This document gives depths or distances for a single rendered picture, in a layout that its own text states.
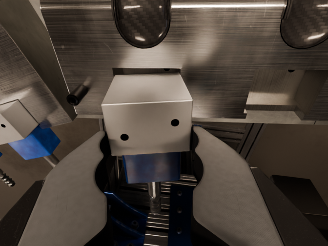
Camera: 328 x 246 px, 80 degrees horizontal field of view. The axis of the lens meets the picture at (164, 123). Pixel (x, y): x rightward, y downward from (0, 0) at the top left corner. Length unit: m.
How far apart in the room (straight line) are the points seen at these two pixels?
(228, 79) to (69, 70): 0.13
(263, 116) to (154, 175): 0.20
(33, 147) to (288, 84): 0.29
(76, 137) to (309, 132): 1.57
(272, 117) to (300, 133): 1.23
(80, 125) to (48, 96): 1.24
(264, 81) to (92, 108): 0.16
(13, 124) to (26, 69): 0.06
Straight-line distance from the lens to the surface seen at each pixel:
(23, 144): 0.30
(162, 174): 0.16
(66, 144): 1.67
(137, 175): 0.16
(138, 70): 0.19
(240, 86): 0.17
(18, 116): 0.27
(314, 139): 1.62
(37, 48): 0.26
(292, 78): 0.21
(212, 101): 0.17
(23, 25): 0.26
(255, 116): 0.30
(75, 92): 0.17
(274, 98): 0.22
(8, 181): 0.41
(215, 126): 1.04
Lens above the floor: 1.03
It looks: 53 degrees down
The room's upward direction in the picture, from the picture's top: 173 degrees counter-clockwise
